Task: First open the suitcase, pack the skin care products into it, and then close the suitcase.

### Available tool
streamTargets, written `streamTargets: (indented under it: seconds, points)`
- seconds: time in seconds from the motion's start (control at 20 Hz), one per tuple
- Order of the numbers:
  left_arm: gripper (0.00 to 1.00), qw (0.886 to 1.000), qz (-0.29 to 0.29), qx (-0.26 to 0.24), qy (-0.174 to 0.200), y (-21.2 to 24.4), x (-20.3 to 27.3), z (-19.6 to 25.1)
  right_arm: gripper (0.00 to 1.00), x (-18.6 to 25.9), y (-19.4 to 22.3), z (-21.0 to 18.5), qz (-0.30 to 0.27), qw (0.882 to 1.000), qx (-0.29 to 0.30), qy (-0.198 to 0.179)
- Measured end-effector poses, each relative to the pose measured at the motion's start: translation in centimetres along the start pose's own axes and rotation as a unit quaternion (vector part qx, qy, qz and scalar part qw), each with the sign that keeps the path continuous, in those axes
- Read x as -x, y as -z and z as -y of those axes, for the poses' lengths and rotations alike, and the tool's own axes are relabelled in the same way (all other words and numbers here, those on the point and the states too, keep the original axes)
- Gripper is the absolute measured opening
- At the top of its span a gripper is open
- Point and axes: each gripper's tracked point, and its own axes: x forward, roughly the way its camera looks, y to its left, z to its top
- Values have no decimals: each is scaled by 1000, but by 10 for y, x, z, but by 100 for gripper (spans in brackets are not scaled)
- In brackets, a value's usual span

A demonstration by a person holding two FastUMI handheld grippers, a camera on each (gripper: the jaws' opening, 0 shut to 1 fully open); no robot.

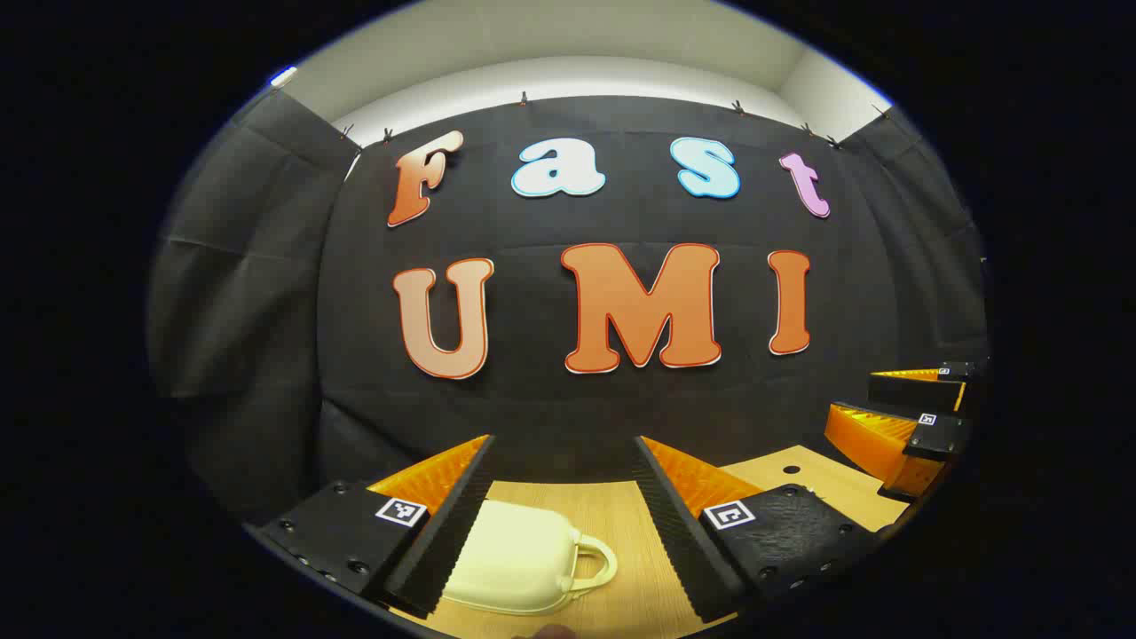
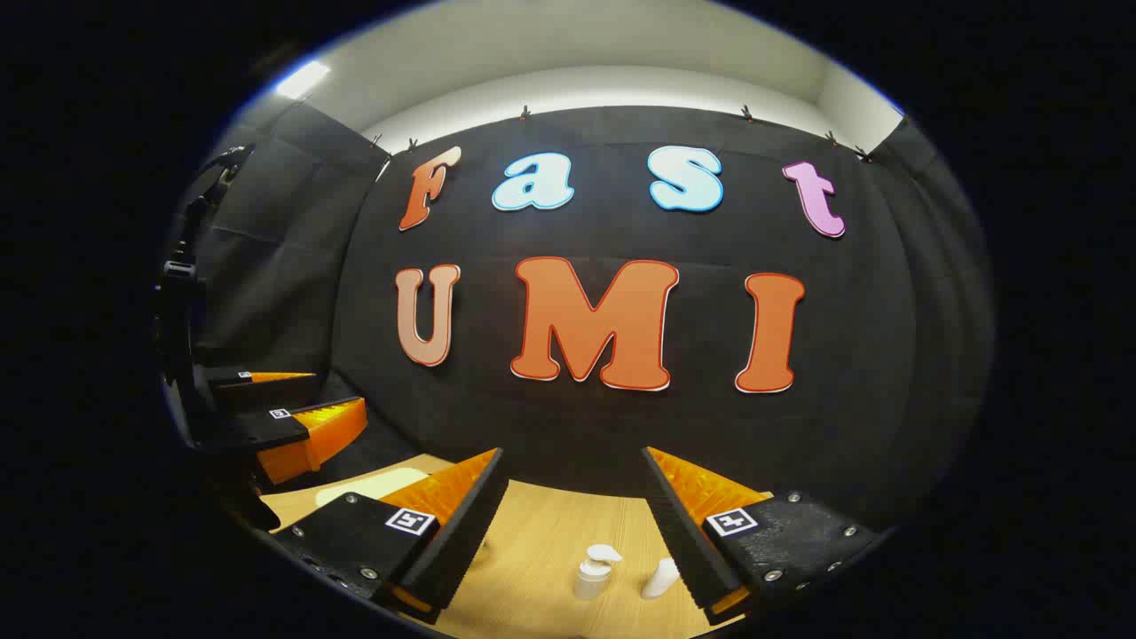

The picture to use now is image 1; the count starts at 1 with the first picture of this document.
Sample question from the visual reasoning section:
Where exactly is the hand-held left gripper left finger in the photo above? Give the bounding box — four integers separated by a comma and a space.
256, 433, 496, 620

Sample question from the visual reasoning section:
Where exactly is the pale yellow suitcase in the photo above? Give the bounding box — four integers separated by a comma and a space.
441, 499, 619, 617

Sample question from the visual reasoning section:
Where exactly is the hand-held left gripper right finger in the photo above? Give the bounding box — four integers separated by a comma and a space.
632, 435, 886, 624

